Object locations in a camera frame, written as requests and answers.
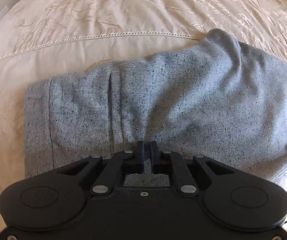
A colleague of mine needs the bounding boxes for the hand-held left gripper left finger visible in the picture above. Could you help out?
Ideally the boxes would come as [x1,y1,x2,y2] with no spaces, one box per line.
[56,141,144,196]

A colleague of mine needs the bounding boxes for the light blue speckled pants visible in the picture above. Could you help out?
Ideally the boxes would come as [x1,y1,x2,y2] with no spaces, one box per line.
[23,28,287,203]

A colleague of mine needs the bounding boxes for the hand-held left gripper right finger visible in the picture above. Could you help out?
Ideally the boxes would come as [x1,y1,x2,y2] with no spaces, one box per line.
[151,141,236,196]

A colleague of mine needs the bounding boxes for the cream embroidered bedspread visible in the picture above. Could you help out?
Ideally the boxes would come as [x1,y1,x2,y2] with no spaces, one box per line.
[0,0,287,209]

